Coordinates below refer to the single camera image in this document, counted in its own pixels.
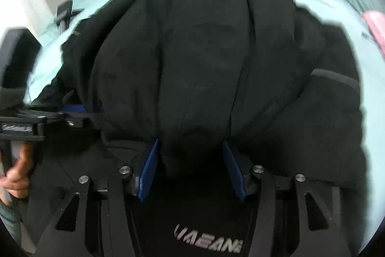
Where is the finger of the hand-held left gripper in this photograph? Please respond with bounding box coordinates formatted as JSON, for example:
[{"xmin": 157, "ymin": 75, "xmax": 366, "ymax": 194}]
[{"xmin": 18, "ymin": 104, "xmax": 104, "ymax": 129}]

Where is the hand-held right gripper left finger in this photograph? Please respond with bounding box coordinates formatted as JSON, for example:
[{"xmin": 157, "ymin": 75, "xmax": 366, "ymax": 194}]
[{"xmin": 35, "ymin": 138, "xmax": 161, "ymax": 257}]

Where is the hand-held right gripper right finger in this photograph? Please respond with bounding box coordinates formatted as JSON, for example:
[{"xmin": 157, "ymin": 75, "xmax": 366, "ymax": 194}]
[{"xmin": 222, "ymin": 140, "xmax": 351, "ymax": 257}]

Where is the black hooded jacket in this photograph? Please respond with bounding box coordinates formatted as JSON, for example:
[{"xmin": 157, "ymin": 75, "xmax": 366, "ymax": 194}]
[{"xmin": 30, "ymin": 0, "xmax": 366, "ymax": 257}]

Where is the person's left forearm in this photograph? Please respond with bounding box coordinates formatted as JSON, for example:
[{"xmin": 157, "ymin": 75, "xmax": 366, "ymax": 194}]
[{"xmin": 0, "ymin": 203, "xmax": 23, "ymax": 248}]

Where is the person's left hand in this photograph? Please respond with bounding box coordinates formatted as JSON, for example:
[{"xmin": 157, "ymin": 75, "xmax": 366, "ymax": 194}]
[{"xmin": 4, "ymin": 143, "xmax": 34, "ymax": 206}]

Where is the black smartphone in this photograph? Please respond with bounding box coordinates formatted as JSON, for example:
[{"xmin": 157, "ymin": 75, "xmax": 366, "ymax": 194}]
[{"xmin": 57, "ymin": 0, "xmax": 74, "ymax": 20}]

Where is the pink pillow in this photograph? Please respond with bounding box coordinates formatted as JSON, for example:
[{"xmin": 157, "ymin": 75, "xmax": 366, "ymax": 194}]
[{"xmin": 362, "ymin": 11, "xmax": 385, "ymax": 57}]

